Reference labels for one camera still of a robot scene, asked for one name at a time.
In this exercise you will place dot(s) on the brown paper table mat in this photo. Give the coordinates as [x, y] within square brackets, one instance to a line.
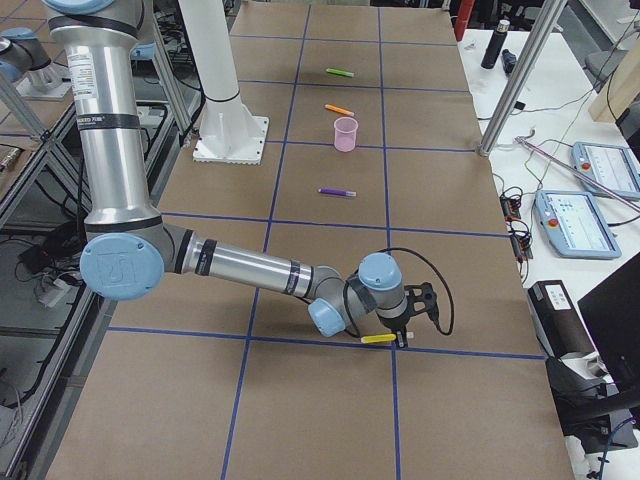
[371, 145]

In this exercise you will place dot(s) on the dark brown box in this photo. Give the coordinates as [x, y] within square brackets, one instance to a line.
[557, 323]

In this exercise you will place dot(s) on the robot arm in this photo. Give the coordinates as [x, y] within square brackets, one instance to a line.
[130, 247]

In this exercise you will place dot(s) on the far blue teach pendant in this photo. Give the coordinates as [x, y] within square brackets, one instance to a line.
[613, 166]

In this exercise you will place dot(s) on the blue teach pendant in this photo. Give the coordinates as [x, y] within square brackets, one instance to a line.
[574, 225]
[613, 166]

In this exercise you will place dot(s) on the purple highlighter pen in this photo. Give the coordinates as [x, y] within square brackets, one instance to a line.
[337, 192]

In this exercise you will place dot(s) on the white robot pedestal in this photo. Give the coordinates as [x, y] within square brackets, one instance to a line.
[228, 132]

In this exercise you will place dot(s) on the green highlighter pen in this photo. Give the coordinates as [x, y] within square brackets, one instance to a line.
[339, 72]

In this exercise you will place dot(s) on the near blue teach pendant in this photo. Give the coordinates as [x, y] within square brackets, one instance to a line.
[574, 225]

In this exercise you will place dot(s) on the yellow highlighter pen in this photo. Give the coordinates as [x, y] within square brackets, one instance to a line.
[381, 338]

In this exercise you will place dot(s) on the orange highlighter pen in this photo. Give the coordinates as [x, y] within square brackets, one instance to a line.
[339, 110]

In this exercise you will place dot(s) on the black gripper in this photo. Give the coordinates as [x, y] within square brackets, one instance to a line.
[393, 324]

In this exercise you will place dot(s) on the black monitor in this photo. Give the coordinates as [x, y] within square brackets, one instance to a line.
[611, 314]

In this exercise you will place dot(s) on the black water bottle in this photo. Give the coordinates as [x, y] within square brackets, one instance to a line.
[495, 44]

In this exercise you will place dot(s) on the aluminium frame post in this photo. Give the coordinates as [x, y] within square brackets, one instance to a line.
[536, 40]

